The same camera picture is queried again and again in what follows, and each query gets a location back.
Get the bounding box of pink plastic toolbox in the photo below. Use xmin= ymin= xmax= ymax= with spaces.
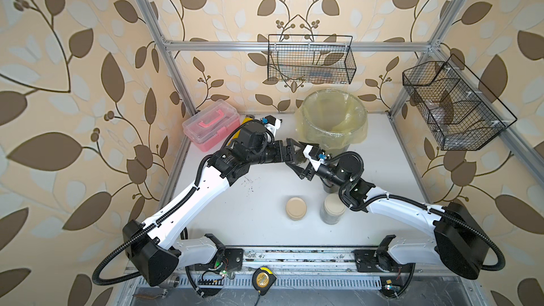
xmin=182 ymin=100 xmax=240 ymax=152

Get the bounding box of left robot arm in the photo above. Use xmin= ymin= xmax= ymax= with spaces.
xmin=92 ymin=116 xmax=327 ymax=286

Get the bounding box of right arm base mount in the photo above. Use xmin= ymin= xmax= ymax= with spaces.
xmin=352 ymin=235 xmax=415 ymax=273

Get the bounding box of ribbed glass jar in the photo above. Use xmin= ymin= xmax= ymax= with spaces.
xmin=293 ymin=152 xmax=307 ymax=166

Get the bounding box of red lid tea jar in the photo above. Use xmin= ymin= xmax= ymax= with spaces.
xmin=322 ymin=180 xmax=339 ymax=194

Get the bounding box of yellow black tape measure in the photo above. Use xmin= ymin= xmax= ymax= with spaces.
xmin=252 ymin=266 xmax=277 ymax=296

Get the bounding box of black wire basket back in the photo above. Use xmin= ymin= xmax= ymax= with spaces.
xmin=267 ymin=33 xmax=357 ymax=84

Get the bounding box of metal pipe fitting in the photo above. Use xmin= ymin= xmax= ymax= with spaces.
xmin=166 ymin=275 xmax=181 ymax=289

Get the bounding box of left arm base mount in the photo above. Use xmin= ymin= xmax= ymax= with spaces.
xmin=190 ymin=247 xmax=245 ymax=272

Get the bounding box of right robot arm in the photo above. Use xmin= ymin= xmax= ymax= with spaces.
xmin=292 ymin=143 xmax=506 ymax=280

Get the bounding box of aluminium frame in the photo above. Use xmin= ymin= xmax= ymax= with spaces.
xmin=141 ymin=0 xmax=543 ymax=305

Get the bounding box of black wire basket right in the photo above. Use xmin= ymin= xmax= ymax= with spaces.
xmin=402 ymin=55 xmax=518 ymax=151

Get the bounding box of yellow plastic bin liner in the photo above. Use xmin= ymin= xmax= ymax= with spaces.
xmin=295 ymin=88 xmax=369 ymax=152

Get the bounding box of beige lid short jar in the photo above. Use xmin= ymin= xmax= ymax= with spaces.
xmin=286 ymin=197 xmax=307 ymax=221

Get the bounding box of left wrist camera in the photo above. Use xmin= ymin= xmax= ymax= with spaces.
xmin=261 ymin=116 xmax=281 ymax=135

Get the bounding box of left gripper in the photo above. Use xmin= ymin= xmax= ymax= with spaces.
xmin=244 ymin=138 xmax=304 ymax=167

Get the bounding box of black wire basket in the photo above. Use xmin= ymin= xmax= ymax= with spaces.
xmin=267 ymin=33 xmax=357 ymax=84
xmin=402 ymin=55 xmax=518 ymax=151

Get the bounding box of beige lid tall jar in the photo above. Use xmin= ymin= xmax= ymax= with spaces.
xmin=320 ymin=194 xmax=346 ymax=225

